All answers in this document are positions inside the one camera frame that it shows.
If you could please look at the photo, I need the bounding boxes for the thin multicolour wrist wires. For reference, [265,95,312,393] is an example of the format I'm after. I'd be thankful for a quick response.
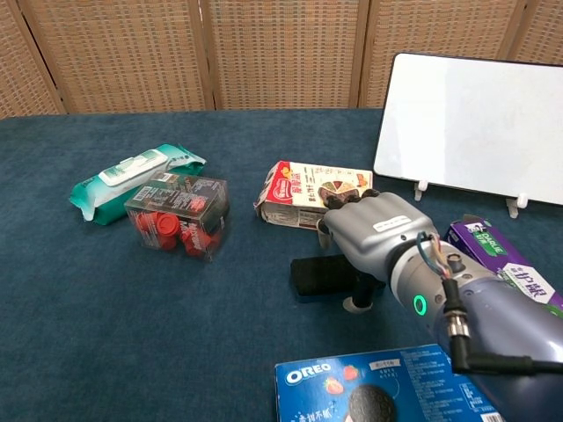
[415,230,454,280]

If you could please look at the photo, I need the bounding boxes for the red and white biscuit box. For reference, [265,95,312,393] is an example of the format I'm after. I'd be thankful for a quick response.
[253,160,375,232]

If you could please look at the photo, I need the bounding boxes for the blue Oreo cookie box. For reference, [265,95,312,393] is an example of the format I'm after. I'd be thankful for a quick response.
[274,343,505,422]

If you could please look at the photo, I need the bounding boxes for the clear box of red cups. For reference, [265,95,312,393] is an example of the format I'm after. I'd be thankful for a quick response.
[123,170,230,264]

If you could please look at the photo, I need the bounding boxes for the purple toothpaste box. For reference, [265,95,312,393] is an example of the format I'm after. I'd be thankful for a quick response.
[443,214,563,320]

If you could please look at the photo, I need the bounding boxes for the woven rattan folding screen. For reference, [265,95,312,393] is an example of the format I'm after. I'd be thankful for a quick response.
[0,0,563,120]

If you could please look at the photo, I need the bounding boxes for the black felt whiteboard eraser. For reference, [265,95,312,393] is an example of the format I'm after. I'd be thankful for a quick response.
[289,254,386,305]

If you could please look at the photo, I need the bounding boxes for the dark blue table cloth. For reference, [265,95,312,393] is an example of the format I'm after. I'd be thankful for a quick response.
[0,107,563,422]

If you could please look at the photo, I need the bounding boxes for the green wet wipes pack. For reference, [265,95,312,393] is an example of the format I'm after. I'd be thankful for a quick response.
[69,143,208,227]

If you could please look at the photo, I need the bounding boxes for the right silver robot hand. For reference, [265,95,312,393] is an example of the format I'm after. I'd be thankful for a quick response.
[316,187,440,315]

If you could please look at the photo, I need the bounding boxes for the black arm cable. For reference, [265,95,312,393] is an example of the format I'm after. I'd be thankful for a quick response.
[441,277,563,377]

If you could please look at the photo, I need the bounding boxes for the white magnetic whiteboard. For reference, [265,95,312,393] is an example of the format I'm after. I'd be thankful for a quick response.
[372,52,563,207]

